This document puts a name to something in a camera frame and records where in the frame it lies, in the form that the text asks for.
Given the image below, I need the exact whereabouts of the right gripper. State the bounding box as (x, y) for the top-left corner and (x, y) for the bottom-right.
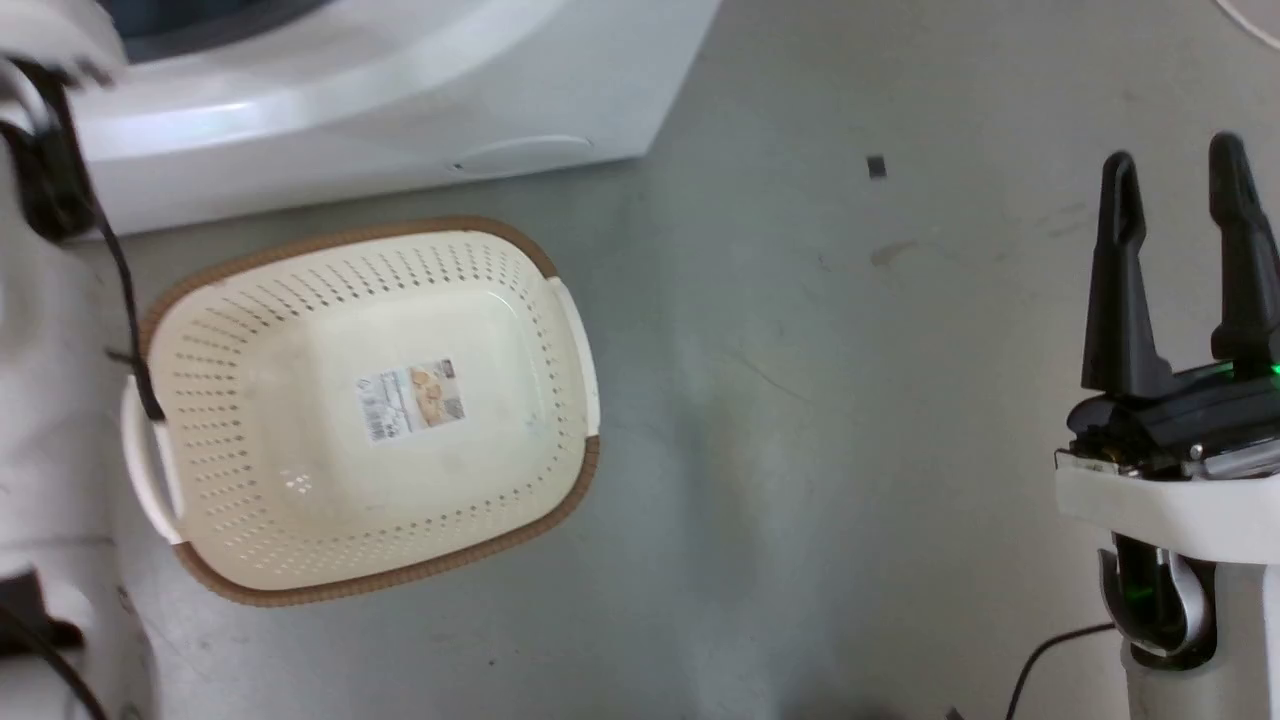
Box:
(1054, 131), (1280, 567)

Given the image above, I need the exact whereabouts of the washing machine filter cover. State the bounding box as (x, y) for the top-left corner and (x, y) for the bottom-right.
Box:
(448, 135), (597, 182)

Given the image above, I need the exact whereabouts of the white washing machine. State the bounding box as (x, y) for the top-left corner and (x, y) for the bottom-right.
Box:
(62, 0), (724, 238)

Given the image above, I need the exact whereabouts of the cream perforated laundry basket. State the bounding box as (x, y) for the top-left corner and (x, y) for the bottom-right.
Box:
(120, 215), (602, 608)

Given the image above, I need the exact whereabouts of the printed paper label sticker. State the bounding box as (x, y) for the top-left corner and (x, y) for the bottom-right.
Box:
(356, 360), (467, 445)

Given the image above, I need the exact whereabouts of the white floor cable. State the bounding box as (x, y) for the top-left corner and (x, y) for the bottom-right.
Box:
(1213, 0), (1280, 50)

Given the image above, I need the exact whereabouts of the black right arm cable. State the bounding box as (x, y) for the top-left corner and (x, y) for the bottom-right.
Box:
(1004, 622), (1117, 720)

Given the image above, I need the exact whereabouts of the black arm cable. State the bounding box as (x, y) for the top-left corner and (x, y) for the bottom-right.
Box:
(1004, 622), (1117, 720)
(0, 58), (167, 423)

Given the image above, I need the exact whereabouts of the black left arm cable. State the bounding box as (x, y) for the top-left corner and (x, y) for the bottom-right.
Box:
(0, 58), (167, 423)

